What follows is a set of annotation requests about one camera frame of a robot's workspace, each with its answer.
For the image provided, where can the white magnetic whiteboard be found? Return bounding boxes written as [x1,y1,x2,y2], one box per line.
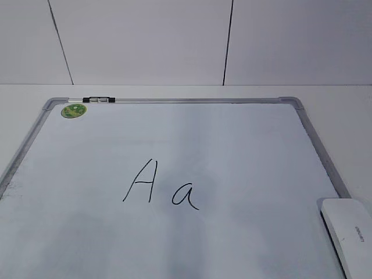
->
[1,103,344,278]

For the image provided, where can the white whiteboard eraser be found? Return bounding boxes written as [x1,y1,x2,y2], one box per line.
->
[316,198,371,278]

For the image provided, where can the green round magnet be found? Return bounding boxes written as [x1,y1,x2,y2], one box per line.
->
[61,104,87,119]

